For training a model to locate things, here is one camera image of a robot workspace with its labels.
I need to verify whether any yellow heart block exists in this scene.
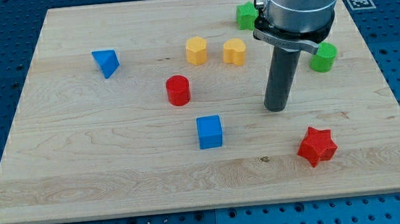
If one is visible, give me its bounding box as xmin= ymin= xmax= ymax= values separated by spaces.
xmin=223 ymin=38 xmax=247 ymax=66

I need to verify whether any red star block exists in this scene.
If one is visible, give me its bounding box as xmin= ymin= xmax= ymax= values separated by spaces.
xmin=297 ymin=126 xmax=337 ymax=168

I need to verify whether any blue cube block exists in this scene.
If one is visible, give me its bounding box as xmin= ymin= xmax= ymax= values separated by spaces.
xmin=196 ymin=115 xmax=223 ymax=150

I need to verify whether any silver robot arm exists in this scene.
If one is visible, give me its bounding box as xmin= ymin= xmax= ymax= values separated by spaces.
xmin=252 ymin=0 xmax=336 ymax=54

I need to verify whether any red cylinder block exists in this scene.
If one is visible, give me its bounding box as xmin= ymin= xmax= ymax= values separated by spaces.
xmin=166 ymin=75 xmax=191 ymax=106

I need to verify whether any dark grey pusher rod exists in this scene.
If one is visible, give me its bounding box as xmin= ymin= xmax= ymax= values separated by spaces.
xmin=264 ymin=47 xmax=301 ymax=112

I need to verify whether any blue triangular prism block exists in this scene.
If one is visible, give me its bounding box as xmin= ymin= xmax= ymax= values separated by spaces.
xmin=91 ymin=49 xmax=119 ymax=79

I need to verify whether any wooden board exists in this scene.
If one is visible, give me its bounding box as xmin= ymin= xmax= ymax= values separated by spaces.
xmin=0 ymin=0 xmax=400 ymax=224

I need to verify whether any yellow hexagon block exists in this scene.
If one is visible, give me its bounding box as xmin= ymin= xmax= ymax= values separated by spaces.
xmin=185 ymin=36 xmax=208 ymax=65

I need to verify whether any green cylinder block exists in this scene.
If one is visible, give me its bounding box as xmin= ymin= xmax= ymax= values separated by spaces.
xmin=309 ymin=42 xmax=338 ymax=73

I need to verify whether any white fiducial marker tag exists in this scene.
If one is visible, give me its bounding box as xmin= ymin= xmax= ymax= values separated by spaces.
xmin=346 ymin=0 xmax=376 ymax=11

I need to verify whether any green star block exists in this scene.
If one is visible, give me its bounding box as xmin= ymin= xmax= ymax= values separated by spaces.
xmin=236 ymin=1 xmax=258 ymax=30

